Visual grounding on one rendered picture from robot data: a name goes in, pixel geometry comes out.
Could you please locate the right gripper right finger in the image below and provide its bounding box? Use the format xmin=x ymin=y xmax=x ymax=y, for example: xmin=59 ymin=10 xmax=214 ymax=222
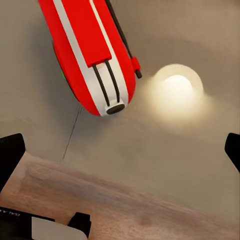
xmin=224 ymin=133 xmax=240 ymax=172

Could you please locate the radio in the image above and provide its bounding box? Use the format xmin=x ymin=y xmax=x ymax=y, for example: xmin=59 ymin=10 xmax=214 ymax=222
xmin=39 ymin=0 xmax=142 ymax=116

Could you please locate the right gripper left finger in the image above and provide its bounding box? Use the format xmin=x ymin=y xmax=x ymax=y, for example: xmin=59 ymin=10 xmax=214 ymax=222
xmin=0 ymin=133 xmax=26 ymax=192

